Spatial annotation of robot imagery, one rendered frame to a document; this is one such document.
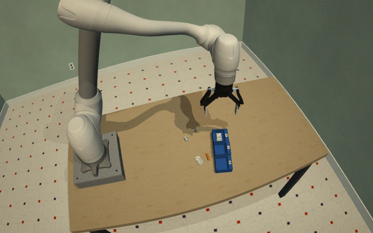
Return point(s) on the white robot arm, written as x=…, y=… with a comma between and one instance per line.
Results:
x=93, y=17

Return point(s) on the blue rack of labelled bins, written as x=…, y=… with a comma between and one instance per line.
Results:
x=222, y=151

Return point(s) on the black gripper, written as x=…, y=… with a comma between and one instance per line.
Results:
x=221, y=91

